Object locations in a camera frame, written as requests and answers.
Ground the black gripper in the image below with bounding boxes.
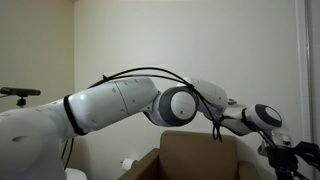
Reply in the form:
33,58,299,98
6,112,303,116
267,141,320,180

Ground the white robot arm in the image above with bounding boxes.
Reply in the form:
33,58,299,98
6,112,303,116
0,77,319,180

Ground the brown leather armchair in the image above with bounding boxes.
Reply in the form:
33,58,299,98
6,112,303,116
119,130,261,180

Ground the toilet paper roll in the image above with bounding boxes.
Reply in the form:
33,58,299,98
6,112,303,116
121,158,137,171

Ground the metal wall grab bar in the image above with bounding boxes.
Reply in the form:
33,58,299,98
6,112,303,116
228,98,237,105

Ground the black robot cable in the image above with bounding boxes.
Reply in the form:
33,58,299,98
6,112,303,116
60,66,281,170

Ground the black camera on stand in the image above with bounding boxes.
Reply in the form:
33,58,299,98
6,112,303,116
0,87,41,108

